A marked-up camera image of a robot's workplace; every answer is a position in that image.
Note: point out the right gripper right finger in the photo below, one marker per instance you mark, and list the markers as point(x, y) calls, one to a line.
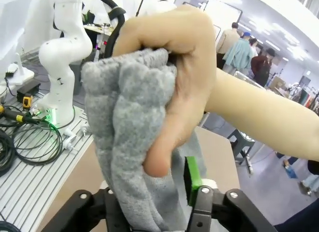
point(219, 212)

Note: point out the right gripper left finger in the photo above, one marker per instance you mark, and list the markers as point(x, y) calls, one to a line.
point(84, 212)

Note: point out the grey training pants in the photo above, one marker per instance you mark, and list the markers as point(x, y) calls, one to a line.
point(134, 117)

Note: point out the person's left forearm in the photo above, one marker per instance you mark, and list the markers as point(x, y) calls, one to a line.
point(261, 112)

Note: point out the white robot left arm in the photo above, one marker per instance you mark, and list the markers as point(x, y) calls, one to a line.
point(64, 55)

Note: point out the person's left hand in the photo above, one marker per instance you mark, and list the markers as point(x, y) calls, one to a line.
point(192, 74)

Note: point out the grey plastic stool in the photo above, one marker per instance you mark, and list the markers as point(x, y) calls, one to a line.
point(243, 144)

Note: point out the person in black t-shirt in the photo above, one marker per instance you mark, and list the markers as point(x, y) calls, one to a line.
point(301, 217)

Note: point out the blue object on floor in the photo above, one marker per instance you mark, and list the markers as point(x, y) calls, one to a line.
point(291, 169)

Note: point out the person in light jeans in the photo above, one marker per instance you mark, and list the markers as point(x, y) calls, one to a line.
point(310, 184)

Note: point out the yellow and black tool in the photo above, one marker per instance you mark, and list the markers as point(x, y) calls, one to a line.
point(15, 116)

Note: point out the black power box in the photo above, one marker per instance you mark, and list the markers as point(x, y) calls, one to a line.
point(28, 89)

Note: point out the brown cardboard boxes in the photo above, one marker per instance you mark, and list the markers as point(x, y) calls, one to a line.
point(277, 82)

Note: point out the clothes rack with garments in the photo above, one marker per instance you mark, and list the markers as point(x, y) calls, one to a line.
point(305, 97)

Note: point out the person in dark red jacket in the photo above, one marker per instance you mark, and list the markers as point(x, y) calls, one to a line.
point(261, 67)

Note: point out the person in teal jacket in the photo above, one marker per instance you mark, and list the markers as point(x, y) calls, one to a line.
point(239, 55)

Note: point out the person in beige jacket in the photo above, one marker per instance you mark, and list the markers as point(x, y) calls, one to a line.
point(228, 42)

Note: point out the framed whiteboard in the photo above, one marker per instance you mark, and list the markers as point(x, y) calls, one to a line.
point(224, 10)

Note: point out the aluminium slotted base plate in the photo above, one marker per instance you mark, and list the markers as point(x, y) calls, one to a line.
point(32, 192)

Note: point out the white bracket stand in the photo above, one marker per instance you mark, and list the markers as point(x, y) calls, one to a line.
point(17, 72)

